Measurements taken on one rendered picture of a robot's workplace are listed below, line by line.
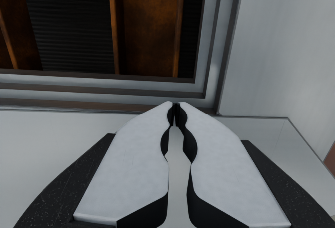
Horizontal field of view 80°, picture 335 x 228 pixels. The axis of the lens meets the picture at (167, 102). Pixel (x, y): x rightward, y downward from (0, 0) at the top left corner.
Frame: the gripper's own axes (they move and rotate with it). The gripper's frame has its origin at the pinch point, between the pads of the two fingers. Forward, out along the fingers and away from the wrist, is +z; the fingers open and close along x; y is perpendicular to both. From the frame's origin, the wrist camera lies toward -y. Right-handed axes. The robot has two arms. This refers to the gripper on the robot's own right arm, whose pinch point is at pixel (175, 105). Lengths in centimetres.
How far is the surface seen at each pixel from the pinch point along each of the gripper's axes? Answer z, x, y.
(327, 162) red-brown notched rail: 2.9, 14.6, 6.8
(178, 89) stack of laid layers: 2.9, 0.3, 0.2
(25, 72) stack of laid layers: 3.4, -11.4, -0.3
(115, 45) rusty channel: 12.9, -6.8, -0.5
